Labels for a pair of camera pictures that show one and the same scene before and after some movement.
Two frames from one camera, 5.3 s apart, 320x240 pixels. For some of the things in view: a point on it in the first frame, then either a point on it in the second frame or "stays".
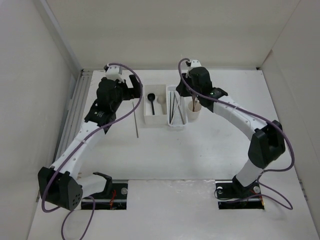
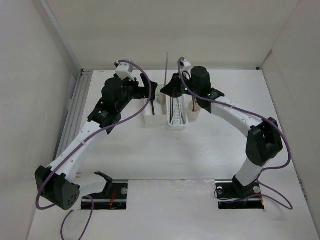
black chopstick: (170, 109) stays
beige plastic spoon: (162, 99) stays
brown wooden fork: (193, 98) stays
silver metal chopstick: (135, 121) → (166, 69)
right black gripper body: (184, 91) → (179, 88)
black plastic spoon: (151, 97) stays
